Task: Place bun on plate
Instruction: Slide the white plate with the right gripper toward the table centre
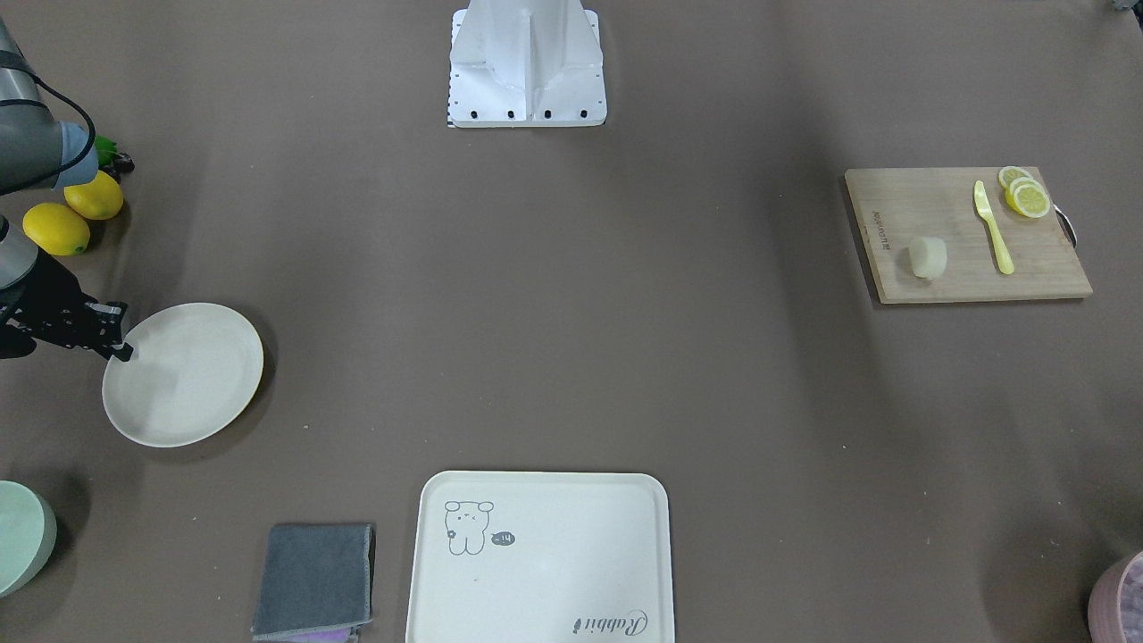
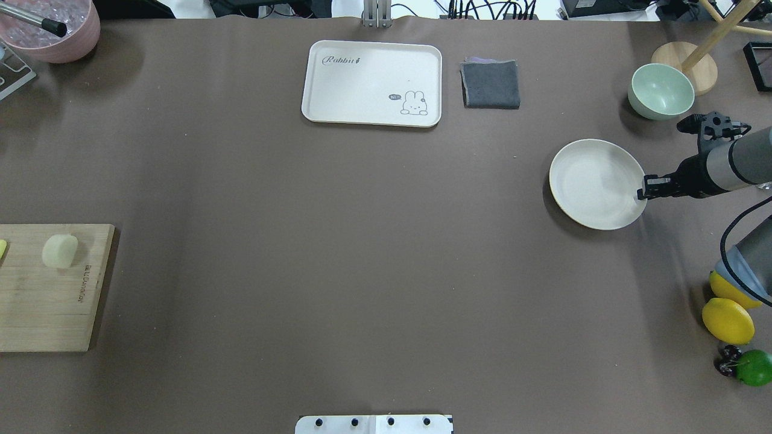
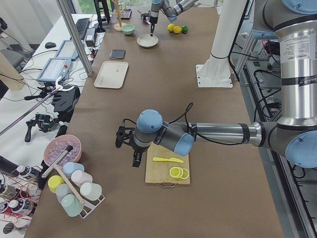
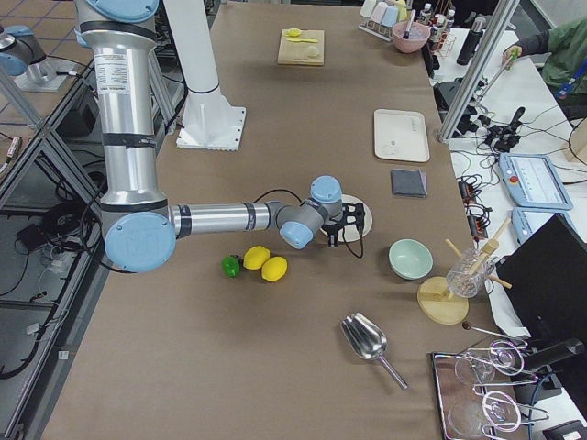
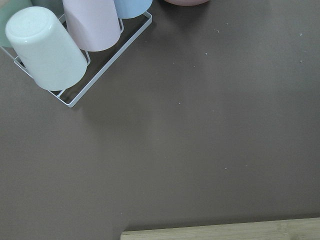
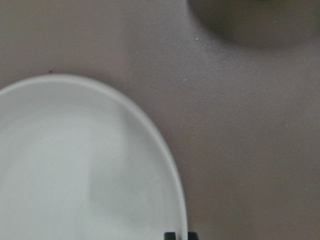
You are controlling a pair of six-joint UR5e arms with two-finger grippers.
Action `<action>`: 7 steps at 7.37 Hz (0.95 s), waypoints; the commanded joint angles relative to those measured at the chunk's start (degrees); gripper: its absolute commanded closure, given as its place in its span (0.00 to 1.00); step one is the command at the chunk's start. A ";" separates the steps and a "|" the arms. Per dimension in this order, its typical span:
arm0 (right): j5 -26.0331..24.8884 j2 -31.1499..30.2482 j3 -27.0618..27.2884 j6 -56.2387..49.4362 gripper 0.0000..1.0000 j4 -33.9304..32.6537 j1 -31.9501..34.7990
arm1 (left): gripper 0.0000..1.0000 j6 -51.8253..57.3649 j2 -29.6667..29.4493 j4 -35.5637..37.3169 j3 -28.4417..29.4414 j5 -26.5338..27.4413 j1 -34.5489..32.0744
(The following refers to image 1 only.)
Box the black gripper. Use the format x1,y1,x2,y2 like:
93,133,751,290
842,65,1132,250
1,254,134,363

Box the cream round plate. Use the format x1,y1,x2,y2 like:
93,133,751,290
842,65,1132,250
101,304,264,448

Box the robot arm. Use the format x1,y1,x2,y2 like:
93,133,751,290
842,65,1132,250
1,25,135,363

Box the cream rabbit tray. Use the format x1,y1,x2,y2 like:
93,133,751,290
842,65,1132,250
405,471,677,642

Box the white steamed bun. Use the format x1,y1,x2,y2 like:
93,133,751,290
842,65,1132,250
908,236,948,280

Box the yellow lemon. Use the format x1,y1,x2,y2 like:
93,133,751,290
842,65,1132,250
23,203,91,256
63,171,126,222

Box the dark cherries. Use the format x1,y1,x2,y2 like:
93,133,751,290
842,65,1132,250
104,152,136,176

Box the green lime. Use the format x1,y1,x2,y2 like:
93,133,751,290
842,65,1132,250
93,135,119,167

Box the mint green bowl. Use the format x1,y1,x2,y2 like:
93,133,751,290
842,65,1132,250
1,480,57,597

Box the grey folded cloth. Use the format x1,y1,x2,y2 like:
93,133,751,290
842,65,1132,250
251,522,374,642

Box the bamboo cutting board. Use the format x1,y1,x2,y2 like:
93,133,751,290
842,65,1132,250
844,167,1093,305

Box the yellow plastic knife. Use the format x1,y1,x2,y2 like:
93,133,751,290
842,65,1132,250
972,180,1015,276

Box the lemon slice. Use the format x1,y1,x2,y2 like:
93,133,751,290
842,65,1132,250
997,164,1034,190
1005,178,1054,219

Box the pink bowl of ice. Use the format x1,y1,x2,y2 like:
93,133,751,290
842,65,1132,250
1087,552,1142,642

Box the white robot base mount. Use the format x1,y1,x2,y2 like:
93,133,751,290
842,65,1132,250
446,1,608,128

